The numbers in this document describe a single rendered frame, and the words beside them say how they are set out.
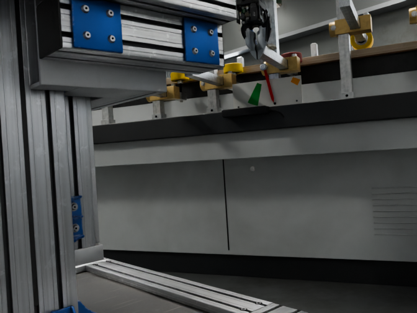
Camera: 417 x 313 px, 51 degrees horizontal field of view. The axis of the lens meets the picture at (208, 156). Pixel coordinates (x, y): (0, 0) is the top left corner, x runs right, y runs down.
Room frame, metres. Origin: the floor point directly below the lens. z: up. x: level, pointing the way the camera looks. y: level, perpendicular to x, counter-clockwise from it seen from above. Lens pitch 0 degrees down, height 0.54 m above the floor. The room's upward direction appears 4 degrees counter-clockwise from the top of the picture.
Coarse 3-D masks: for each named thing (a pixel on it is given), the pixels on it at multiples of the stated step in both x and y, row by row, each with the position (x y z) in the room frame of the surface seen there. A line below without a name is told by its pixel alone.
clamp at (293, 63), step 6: (288, 60) 1.56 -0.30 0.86; (294, 60) 1.55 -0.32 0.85; (270, 66) 1.59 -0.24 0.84; (288, 66) 1.56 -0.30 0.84; (294, 66) 1.55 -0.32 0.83; (270, 72) 1.59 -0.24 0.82; (276, 72) 1.58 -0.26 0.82; (282, 72) 1.58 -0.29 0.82; (288, 72) 1.59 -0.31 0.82; (294, 72) 1.60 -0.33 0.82
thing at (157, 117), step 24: (384, 96) 1.42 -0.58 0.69; (408, 96) 1.39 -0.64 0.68; (144, 120) 1.80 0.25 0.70; (168, 120) 1.75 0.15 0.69; (192, 120) 1.71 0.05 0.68; (216, 120) 1.67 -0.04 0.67; (240, 120) 1.63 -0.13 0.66; (264, 120) 1.59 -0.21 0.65; (288, 120) 1.55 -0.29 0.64; (312, 120) 1.52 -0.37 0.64; (336, 120) 1.48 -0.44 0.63; (360, 120) 1.45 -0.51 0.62
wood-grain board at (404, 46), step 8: (416, 40) 1.57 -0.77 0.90; (368, 48) 1.63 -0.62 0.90; (376, 48) 1.62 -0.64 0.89; (384, 48) 1.61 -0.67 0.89; (392, 48) 1.60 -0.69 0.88; (400, 48) 1.59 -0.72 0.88; (408, 48) 1.58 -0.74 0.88; (416, 48) 1.57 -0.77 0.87; (320, 56) 1.71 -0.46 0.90; (328, 56) 1.69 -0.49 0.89; (336, 56) 1.68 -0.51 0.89; (352, 56) 1.66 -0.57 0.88; (360, 56) 1.65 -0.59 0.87; (368, 56) 1.65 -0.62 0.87; (304, 64) 1.73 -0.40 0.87; (312, 64) 1.74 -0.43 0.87; (248, 72) 1.83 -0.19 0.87; (256, 72) 1.83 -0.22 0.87; (168, 80) 1.99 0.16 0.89; (192, 80) 1.94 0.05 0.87
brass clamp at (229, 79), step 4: (224, 76) 1.67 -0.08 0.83; (228, 76) 1.66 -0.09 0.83; (232, 76) 1.66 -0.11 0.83; (224, 80) 1.67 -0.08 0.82; (228, 80) 1.66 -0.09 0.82; (232, 80) 1.66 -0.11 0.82; (200, 84) 1.71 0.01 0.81; (204, 84) 1.70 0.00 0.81; (208, 84) 1.69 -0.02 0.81; (212, 84) 1.69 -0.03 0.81; (224, 84) 1.67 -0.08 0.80; (228, 84) 1.66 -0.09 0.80; (200, 88) 1.72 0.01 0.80; (204, 88) 1.71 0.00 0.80; (208, 88) 1.69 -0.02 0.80; (212, 88) 1.69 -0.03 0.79; (216, 88) 1.68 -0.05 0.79; (220, 88) 1.69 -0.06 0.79; (224, 88) 1.70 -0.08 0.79; (228, 88) 1.70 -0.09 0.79
